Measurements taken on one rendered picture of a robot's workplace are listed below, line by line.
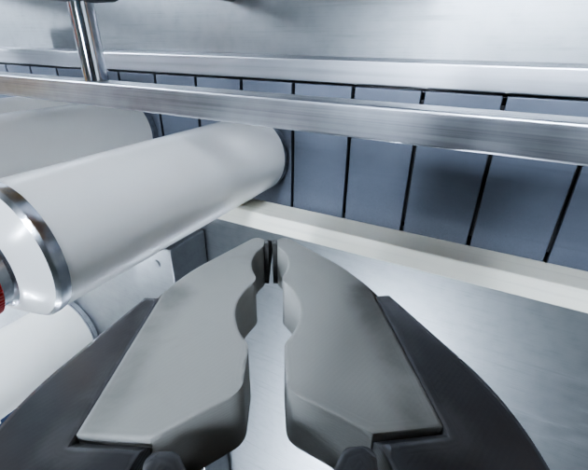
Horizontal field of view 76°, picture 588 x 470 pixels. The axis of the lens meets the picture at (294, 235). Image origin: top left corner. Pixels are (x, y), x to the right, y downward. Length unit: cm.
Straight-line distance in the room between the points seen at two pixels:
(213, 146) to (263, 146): 4
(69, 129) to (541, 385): 38
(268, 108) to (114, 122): 17
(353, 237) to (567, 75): 12
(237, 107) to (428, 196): 12
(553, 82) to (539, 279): 9
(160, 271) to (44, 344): 19
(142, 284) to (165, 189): 26
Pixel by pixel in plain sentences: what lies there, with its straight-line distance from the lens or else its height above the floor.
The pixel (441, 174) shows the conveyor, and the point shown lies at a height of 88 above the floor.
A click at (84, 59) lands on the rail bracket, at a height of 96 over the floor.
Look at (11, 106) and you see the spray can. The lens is 35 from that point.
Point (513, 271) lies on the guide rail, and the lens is 21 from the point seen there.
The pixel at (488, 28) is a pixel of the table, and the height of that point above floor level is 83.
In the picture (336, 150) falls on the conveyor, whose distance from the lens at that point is 24.
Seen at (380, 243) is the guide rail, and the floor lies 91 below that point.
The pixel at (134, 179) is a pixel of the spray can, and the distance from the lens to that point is 17.
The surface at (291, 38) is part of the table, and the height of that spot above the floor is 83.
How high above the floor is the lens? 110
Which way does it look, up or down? 52 degrees down
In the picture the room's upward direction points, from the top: 130 degrees counter-clockwise
